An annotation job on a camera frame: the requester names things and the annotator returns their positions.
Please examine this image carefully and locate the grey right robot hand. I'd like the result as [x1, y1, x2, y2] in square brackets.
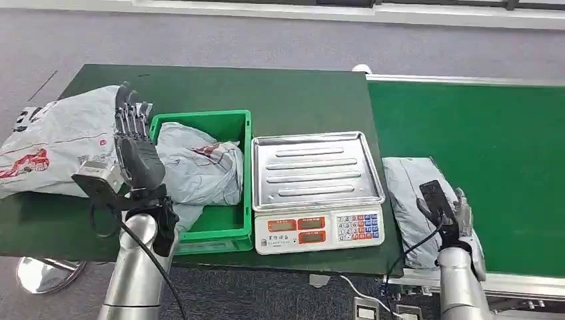
[443, 187, 478, 253]

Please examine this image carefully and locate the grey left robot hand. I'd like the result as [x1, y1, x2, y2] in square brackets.
[113, 81, 167, 191]

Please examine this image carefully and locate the large grey red-print parcel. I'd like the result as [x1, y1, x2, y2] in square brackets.
[0, 85, 122, 199]

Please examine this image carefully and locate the green conveyor belt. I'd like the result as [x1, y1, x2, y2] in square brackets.
[367, 81, 565, 278]

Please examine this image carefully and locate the green plastic crate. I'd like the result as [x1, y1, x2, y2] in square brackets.
[149, 109, 254, 256]

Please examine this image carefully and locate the grey floor socket box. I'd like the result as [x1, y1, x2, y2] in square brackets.
[352, 297, 380, 320]
[396, 303, 424, 320]

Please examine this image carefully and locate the white electronic scale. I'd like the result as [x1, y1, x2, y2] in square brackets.
[251, 131, 386, 256]

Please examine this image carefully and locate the round chrome table base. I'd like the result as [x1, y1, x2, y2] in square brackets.
[16, 257, 88, 295]

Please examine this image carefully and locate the steel weighing tray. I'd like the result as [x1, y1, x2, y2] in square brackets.
[251, 131, 386, 213]

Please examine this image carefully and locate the small white tag under table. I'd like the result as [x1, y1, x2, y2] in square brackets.
[308, 273, 331, 289]

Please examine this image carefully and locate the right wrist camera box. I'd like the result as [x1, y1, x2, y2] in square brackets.
[417, 179, 456, 224]

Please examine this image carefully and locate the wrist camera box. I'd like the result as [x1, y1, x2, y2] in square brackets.
[417, 179, 456, 224]
[71, 159, 127, 209]

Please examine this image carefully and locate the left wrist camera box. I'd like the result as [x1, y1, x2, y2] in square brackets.
[71, 159, 127, 209]

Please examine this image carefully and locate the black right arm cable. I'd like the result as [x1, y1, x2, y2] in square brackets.
[382, 211, 448, 320]

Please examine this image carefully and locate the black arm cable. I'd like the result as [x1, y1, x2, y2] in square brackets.
[382, 211, 448, 320]
[89, 201, 189, 320]

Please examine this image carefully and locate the silver conveyor frame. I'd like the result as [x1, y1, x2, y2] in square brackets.
[364, 73, 565, 302]

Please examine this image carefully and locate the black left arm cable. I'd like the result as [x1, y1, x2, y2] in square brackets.
[89, 201, 189, 320]

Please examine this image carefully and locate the white floor cable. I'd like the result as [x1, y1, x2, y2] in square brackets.
[338, 274, 404, 320]

